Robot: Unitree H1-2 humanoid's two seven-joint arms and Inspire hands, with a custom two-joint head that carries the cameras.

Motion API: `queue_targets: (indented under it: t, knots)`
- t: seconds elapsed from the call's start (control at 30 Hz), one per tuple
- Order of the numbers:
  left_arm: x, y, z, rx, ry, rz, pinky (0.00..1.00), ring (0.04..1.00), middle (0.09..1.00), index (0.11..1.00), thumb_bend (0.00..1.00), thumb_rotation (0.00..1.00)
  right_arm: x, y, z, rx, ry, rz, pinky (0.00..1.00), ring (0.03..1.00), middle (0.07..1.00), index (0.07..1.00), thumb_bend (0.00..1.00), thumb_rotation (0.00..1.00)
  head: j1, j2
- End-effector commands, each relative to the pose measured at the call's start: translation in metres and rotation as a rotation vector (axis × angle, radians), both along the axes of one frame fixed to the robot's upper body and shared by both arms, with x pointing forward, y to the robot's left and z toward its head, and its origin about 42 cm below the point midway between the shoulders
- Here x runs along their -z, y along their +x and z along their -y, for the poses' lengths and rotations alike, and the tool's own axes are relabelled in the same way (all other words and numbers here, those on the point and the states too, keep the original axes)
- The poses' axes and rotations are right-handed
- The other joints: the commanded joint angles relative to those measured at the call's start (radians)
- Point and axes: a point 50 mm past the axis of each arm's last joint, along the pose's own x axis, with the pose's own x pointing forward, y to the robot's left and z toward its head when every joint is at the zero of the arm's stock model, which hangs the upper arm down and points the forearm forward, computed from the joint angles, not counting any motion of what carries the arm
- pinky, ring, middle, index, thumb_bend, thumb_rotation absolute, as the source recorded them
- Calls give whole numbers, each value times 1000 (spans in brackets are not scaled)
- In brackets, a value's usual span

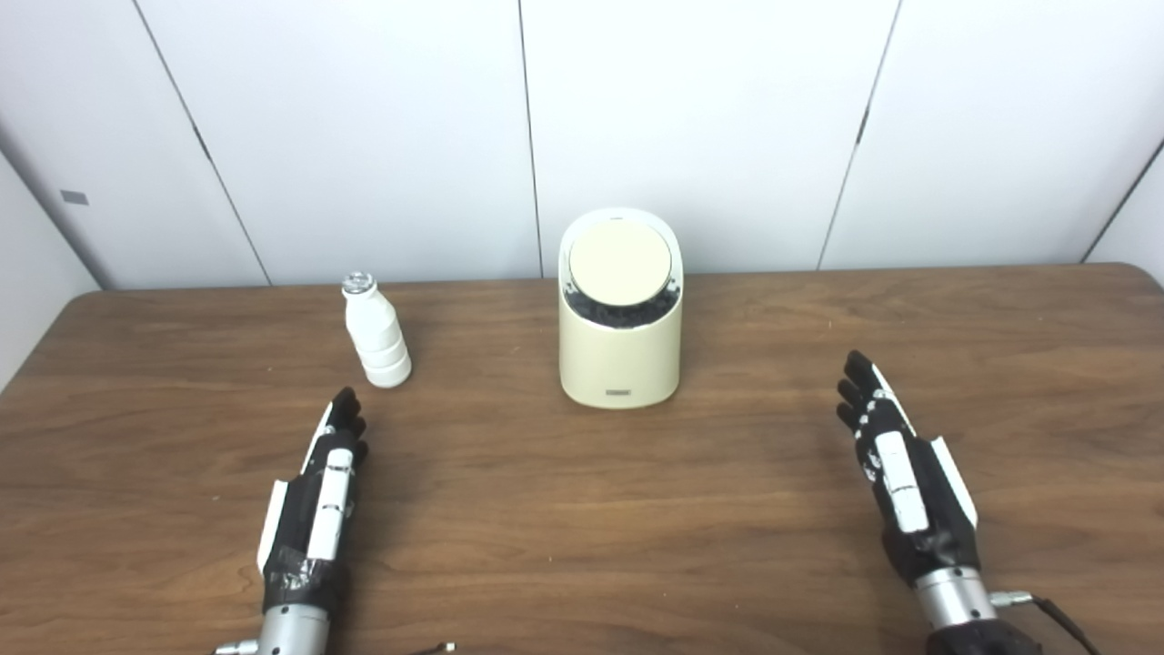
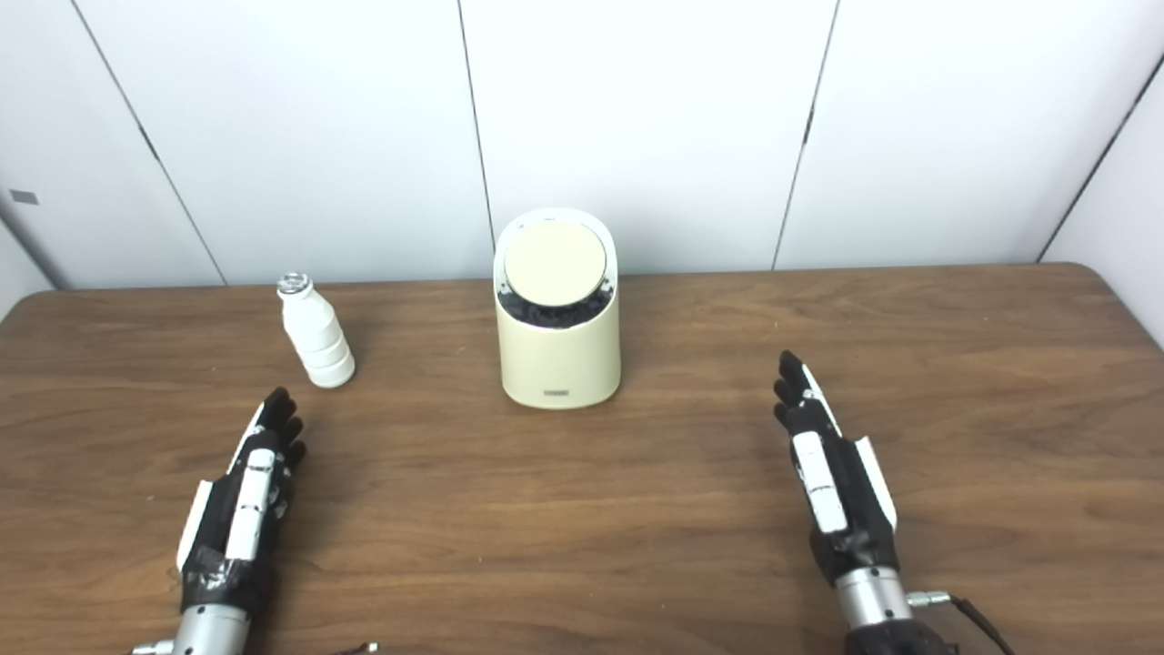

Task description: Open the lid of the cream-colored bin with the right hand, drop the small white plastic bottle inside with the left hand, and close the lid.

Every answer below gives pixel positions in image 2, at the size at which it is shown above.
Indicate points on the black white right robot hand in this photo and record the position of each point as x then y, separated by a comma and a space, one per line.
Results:
832, 491

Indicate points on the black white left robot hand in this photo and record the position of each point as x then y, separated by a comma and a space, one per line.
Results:
247, 509

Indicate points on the small white plastic bottle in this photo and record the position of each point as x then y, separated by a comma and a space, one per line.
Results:
318, 341

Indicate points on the cream-colored plastic bin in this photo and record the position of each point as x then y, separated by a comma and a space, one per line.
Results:
559, 359

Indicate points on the round cream bin lid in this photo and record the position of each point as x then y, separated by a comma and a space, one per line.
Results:
555, 262

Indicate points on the black bin liner bag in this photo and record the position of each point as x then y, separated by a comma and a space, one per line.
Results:
550, 316

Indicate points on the small grey wall label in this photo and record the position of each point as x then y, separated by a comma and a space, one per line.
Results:
24, 196

